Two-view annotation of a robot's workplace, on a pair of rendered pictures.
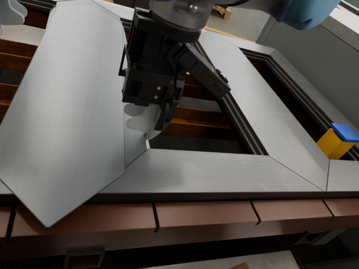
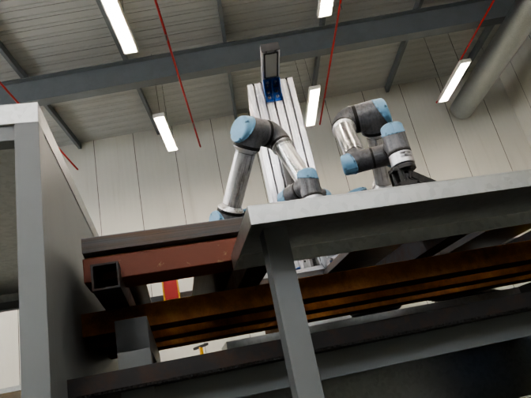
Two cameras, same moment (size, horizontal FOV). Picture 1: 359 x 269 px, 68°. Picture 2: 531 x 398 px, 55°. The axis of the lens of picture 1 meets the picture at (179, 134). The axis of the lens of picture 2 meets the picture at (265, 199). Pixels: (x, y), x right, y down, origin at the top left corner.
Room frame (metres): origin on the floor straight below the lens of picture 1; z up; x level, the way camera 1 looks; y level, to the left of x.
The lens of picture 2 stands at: (2.03, 0.40, 0.49)
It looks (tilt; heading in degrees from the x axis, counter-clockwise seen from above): 20 degrees up; 197
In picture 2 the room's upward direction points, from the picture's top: 12 degrees counter-clockwise
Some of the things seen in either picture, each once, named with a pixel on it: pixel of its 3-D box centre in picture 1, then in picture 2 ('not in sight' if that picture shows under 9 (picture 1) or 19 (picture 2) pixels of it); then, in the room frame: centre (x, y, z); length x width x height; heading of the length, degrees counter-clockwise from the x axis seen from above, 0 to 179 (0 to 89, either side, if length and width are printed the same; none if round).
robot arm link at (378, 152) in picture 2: not in sight; (389, 154); (0.35, 0.36, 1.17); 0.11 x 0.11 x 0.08; 10
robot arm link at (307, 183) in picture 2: not in sight; (308, 184); (0.35, 0.06, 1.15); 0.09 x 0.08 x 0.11; 58
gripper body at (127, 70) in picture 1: (157, 60); not in sight; (0.34, 0.07, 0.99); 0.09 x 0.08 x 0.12; 120
